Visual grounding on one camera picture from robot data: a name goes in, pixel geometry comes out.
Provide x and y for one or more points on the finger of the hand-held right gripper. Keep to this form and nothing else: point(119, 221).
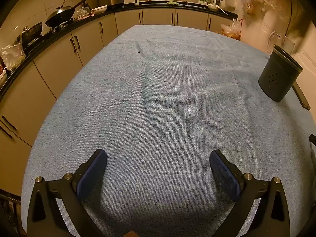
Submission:
point(313, 140)

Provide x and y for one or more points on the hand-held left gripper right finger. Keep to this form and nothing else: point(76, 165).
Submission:
point(226, 175)

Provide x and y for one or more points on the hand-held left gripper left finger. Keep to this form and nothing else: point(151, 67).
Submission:
point(91, 177)

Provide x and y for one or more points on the dark cylindrical utensil holder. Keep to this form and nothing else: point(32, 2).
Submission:
point(276, 84)

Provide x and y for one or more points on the clear glass mug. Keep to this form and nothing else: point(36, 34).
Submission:
point(284, 40)

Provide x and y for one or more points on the blue ribbed tablecloth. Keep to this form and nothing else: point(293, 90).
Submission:
point(160, 91)

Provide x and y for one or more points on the beige lower kitchen cabinets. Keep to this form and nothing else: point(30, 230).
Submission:
point(61, 61)

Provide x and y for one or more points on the orange plastic bags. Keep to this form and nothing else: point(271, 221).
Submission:
point(230, 29)

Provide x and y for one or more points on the clear plastic bag with food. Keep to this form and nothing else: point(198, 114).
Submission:
point(13, 56)

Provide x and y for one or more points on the black kitchen countertop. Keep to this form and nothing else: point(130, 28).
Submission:
point(39, 40)

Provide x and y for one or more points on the black gas stove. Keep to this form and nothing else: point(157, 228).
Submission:
point(63, 24)

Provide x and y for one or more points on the dark cooking pot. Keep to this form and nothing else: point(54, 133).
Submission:
point(32, 30)

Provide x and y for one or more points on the crumpled plastic bag with packets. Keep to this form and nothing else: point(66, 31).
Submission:
point(84, 13)

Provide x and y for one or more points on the black wok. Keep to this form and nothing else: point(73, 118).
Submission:
point(61, 14)

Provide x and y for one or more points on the white bowl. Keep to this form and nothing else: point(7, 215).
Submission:
point(100, 9)

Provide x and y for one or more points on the countertop cutlery caddy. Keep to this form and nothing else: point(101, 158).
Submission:
point(217, 1)

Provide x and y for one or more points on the silver rice cooker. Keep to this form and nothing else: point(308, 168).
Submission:
point(111, 1)

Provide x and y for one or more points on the green dish cloth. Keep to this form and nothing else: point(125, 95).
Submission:
point(171, 3)

